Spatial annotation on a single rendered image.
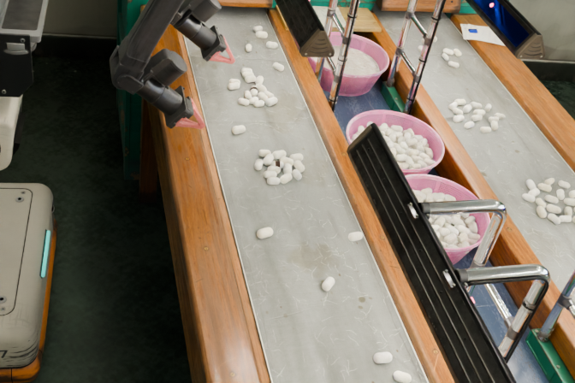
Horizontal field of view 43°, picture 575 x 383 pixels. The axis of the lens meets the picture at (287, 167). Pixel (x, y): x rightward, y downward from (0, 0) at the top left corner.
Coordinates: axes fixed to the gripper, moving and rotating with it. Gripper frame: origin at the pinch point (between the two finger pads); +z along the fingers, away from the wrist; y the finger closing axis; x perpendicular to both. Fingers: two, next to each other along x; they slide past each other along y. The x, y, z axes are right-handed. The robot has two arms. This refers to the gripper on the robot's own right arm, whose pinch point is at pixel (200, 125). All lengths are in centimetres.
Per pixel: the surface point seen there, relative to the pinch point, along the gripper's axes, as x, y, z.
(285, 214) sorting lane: -5.0, -23.9, 18.1
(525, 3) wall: -91, 151, 168
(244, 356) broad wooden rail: 4, -64, 3
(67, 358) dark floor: 84, -4, 28
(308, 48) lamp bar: -32.7, -3.7, 0.8
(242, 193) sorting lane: 0.7, -16.2, 11.6
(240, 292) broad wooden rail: 3.2, -48.2, 5.0
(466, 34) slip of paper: -61, 58, 80
